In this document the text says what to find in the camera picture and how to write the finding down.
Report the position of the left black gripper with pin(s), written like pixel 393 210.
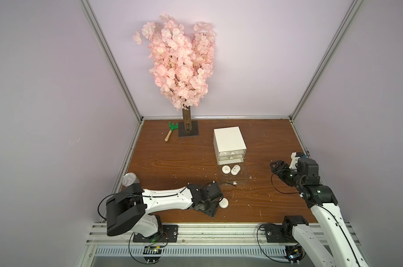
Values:
pixel 213 210

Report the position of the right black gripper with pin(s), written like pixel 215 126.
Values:
pixel 285 173

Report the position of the white round earphone case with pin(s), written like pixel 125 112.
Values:
pixel 224 203
pixel 226 169

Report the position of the clear bottom drawer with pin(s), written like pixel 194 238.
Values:
pixel 241 178

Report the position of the white round earphone case top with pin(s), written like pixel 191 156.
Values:
pixel 226 169

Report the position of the white oval earphone case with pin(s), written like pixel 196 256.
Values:
pixel 235 170

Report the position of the white three-drawer cabinet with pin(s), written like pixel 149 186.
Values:
pixel 229 146

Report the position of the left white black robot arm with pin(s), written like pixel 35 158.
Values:
pixel 135 209

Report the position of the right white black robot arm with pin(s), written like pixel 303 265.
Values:
pixel 342 250

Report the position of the left circuit board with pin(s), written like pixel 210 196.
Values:
pixel 152 254

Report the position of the circuit board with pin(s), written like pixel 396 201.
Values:
pixel 294 254
pixel 152 254

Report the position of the green toy rake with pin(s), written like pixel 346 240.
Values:
pixel 172 126

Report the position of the right circuit board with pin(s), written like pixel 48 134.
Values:
pixel 294 254

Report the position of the pink blossom artificial tree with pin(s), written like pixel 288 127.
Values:
pixel 182 64

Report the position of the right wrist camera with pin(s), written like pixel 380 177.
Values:
pixel 295 156

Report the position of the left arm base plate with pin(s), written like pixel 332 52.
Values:
pixel 168 234

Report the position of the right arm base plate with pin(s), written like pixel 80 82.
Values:
pixel 277 234

